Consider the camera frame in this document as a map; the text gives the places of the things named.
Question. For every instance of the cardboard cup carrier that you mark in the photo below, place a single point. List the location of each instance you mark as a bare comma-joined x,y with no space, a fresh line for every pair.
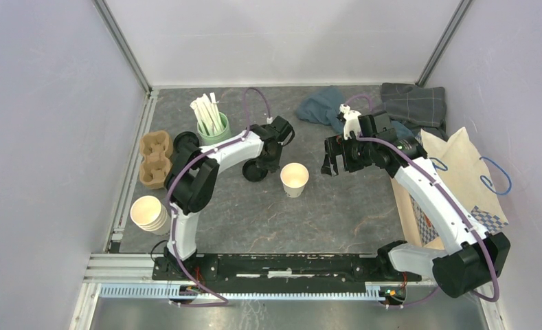
156,149

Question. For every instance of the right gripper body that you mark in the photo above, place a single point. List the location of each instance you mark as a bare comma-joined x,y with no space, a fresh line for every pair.
356,153

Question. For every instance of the stack of paper cups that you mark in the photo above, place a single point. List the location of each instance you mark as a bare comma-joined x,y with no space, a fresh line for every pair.
149,214

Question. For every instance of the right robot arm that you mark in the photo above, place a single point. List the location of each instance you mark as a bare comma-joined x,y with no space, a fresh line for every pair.
472,258

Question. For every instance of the white wrapped straws bundle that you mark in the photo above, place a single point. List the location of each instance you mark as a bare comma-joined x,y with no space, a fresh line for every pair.
207,114

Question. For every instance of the grey plaid cloth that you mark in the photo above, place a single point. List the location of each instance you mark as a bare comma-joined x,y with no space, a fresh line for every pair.
419,106

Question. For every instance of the black plastic cup lid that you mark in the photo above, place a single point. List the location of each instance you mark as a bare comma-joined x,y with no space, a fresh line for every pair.
252,172

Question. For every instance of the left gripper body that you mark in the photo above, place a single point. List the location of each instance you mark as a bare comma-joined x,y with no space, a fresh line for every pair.
271,162

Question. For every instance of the blue cloth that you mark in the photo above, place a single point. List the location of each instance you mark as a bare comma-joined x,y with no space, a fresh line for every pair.
322,107

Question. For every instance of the white paper coffee cup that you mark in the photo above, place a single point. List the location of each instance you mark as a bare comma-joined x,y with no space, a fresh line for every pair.
294,177

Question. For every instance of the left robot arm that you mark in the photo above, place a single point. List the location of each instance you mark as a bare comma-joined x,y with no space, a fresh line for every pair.
192,179

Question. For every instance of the paper takeout bag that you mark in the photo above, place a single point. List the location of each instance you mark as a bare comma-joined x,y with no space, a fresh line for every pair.
466,174

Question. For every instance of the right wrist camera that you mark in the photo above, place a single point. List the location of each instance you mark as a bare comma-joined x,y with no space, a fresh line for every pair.
350,119

